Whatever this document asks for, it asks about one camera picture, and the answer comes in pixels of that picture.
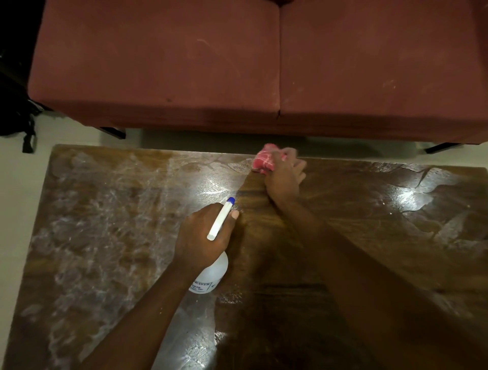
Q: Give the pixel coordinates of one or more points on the person's left hand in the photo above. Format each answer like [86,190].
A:
[196,240]

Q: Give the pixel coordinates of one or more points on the person's right hand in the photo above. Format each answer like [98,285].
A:
[284,183]

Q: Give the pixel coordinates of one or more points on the red checked cloth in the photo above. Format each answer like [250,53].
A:
[263,160]

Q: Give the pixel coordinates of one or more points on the clear spray bottle blue nozzle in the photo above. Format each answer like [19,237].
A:
[211,276]

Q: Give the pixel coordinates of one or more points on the person's left forearm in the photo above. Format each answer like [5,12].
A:
[141,324]

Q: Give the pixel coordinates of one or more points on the brown marbled wooden table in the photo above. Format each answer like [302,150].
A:
[114,228]

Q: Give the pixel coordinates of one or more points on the red fabric sofa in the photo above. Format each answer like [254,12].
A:
[228,65]

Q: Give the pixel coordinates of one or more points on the black bag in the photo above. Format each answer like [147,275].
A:
[15,76]

